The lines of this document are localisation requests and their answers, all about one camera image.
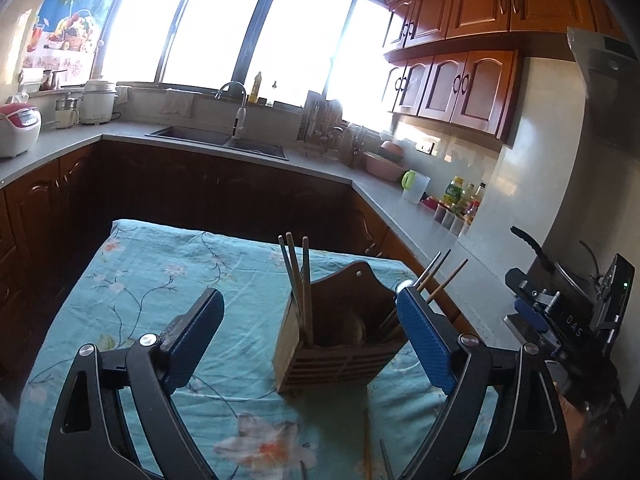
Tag pink plastic basin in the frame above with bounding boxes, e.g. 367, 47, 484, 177
363, 141, 406, 182

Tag brown wooden chopstick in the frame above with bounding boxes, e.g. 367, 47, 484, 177
426, 259, 469, 304

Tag fruit poster on wall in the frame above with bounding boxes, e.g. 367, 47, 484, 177
22, 0, 114, 86

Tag light wooden chopstick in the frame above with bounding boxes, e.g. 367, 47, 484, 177
303, 236, 314, 346

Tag condiment bottles group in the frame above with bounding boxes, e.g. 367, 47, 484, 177
422, 176, 487, 236

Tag dish drying rack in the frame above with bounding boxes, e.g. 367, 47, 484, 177
296, 91, 366, 168

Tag white pot appliance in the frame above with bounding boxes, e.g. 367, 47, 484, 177
79, 79, 117, 125

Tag steel range hood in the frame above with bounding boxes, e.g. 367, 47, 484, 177
567, 27, 639, 158

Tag green white plastic cup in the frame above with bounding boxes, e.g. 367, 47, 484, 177
401, 170, 431, 204

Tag kitchen sink basin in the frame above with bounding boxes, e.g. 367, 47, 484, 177
148, 126, 288, 160

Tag black wok with handle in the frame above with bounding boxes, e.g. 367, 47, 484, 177
510, 226, 603, 312

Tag white red rice cooker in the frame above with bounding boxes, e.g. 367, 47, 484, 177
0, 103, 41, 158

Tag brown chopstick far right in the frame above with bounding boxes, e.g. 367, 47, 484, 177
416, 249, 451, 292

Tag person's right hand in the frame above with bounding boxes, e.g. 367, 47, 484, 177
555, 385, 622, 479

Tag wooden utensil holder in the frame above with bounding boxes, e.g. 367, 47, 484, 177
272, 260, 408, 394

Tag chrome sink faucet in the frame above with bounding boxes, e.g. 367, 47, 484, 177
215, 80, 247, 139

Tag teal floral tablecloth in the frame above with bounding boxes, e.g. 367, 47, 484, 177
13, 220, 446, 479

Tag upper wooden wall cabinets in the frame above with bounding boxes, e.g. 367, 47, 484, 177
383, 0, 625, 143

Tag metal utensil in holder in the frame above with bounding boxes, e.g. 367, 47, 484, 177
413, 252, 442, 288

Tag dark thin chopstick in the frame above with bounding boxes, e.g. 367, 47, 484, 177
278, 235, 302, 308

